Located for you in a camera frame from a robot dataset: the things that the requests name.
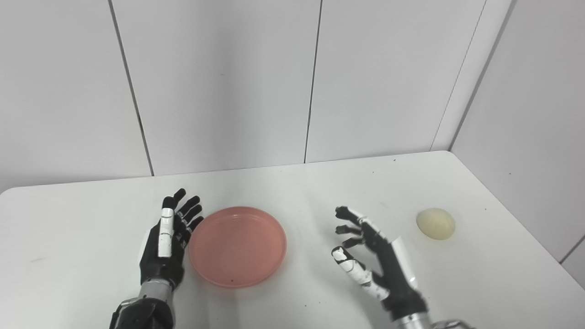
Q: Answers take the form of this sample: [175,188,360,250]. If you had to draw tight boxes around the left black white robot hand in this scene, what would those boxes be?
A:
[139,188,205,291]

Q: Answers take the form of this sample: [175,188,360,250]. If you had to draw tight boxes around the pink round plate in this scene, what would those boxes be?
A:
[188,206,288,289]

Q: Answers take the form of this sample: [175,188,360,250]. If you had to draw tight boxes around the cream steamed bun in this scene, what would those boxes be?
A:
[416,208,456,240]

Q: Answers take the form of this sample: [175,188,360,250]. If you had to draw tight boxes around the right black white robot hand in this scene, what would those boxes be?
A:
[331,206,430,321]

